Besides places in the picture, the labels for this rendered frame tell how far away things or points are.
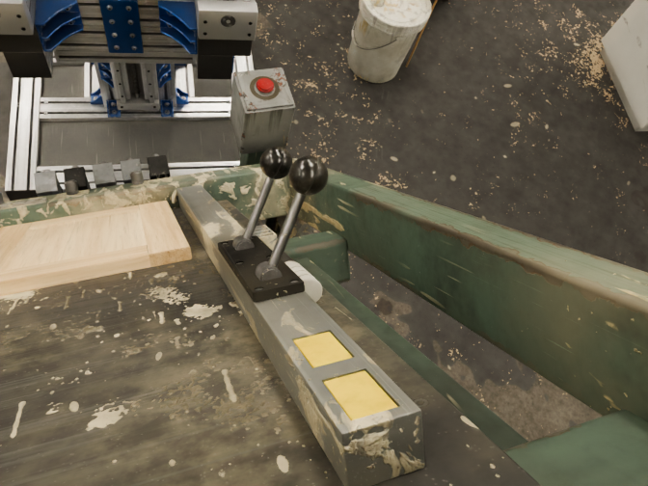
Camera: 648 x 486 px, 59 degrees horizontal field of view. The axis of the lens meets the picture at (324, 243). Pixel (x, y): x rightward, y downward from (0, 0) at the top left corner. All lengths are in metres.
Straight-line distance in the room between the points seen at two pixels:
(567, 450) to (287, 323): 0.22
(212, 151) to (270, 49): 0.77
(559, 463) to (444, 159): 2.21
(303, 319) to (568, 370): 0.23
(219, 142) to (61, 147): 0.53
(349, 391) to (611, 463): 0.18
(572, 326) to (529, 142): 2.35
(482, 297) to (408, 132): 2.02
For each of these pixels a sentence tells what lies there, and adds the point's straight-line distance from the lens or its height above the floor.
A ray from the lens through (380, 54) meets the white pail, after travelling 2.58.
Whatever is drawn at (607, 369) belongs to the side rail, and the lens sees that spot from 0.51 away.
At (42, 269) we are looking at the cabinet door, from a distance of 0.86.
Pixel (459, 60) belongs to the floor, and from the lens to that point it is 2.99.
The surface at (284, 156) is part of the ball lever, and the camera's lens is 0.65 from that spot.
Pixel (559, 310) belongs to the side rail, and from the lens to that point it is 0.53.
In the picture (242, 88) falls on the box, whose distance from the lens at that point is 1.35.
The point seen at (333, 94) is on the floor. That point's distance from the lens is 2.62.
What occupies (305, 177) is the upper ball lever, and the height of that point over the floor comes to 1.52.
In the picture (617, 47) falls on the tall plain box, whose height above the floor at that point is 0.13.
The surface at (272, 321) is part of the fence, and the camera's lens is 0.48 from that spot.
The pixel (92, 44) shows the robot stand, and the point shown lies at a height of 0.74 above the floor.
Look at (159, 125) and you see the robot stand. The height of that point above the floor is 0.21.
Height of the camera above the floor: 1.97
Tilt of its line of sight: 62 degrees down
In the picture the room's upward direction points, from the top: 25 degrees clockwise
